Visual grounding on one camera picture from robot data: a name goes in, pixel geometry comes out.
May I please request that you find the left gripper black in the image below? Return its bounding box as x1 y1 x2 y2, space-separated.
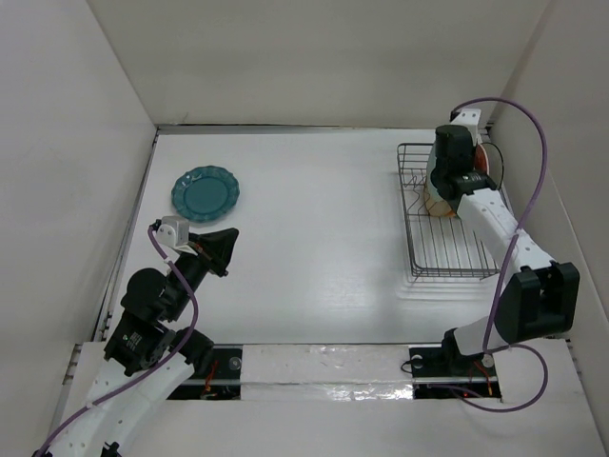
166 226 240 319

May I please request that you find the dark teal scalloped plate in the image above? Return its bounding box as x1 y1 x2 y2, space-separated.
170 166 240 224

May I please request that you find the beige bird plate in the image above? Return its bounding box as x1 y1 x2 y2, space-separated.
423 189 456 217

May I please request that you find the red plate blue flower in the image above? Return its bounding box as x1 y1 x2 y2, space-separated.
474 143 489 174

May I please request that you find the grey tree plate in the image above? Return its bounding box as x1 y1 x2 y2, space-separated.
482 142 505 190

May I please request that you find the light blue flower plate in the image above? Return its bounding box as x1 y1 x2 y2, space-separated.
424 144 441 205

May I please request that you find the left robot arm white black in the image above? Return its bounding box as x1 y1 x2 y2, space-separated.
34 216 239 456

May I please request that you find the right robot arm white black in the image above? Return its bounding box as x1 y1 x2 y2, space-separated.
428 124 580 374

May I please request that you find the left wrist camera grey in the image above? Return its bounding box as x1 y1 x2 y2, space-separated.
149 216 194 253

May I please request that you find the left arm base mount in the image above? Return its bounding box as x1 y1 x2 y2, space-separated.
168 345 243 401

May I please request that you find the black wire dish rack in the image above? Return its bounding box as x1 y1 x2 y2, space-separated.
397 143 500 280

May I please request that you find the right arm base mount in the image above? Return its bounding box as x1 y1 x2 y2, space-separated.
401 346 501 400

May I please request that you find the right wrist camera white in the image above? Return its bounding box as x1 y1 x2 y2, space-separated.
450 108 481 145

